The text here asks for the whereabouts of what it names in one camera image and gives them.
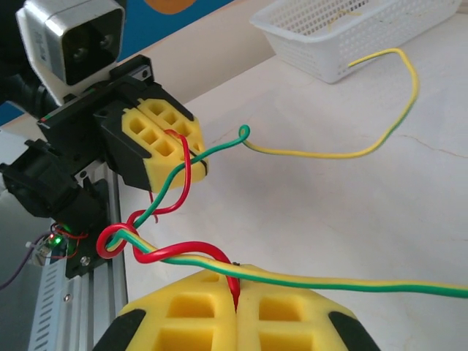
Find white plastic mesh basket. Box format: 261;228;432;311
249;0;464;85

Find red wire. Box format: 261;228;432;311
96;128;244;315

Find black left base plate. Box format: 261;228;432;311
64;232;125;281

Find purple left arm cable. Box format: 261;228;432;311
0;241;41;292

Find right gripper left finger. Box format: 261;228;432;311
93;272;237;351

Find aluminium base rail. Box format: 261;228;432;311
64;171;129;351

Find white slotted cable duct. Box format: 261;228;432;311
27;255;70;351

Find yellow-green wire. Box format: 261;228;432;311
327;9;363;30
104;48;468;299

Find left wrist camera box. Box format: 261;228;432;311
16;0;126;106

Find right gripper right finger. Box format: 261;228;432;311
235;263;381;351

